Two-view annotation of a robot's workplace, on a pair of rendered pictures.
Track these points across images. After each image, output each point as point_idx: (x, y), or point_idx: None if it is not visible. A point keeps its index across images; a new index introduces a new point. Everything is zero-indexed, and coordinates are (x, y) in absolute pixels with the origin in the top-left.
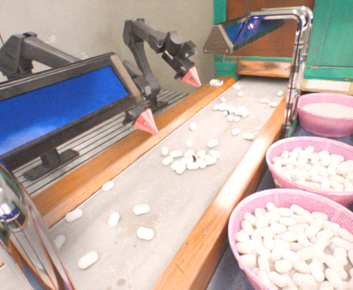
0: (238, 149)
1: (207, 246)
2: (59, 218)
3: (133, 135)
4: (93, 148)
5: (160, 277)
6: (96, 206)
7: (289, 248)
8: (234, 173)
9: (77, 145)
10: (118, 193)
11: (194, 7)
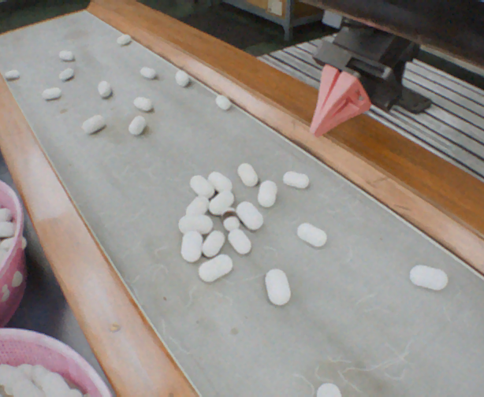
0: (218, 354)
1: (10, 159)
2: (190, 72)
3: (385, 135)
4: (435, 131)
5: (24, 120)
6: (189, 97)
7: None
8: (92, 252)
9: (454, 114)
10: (203, 114)
11: None
